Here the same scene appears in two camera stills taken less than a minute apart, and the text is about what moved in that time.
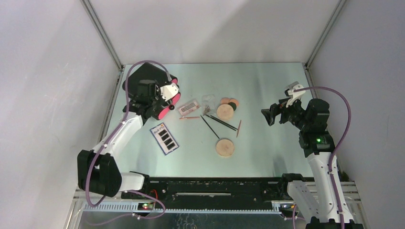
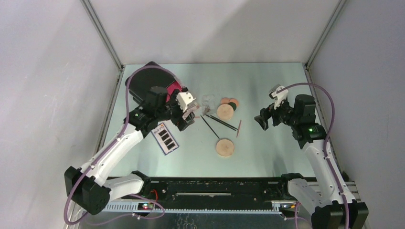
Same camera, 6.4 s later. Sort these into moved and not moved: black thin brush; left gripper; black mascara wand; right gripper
Moved: left gripper
Not moved: right gripper; black thin brush; black mascara wand
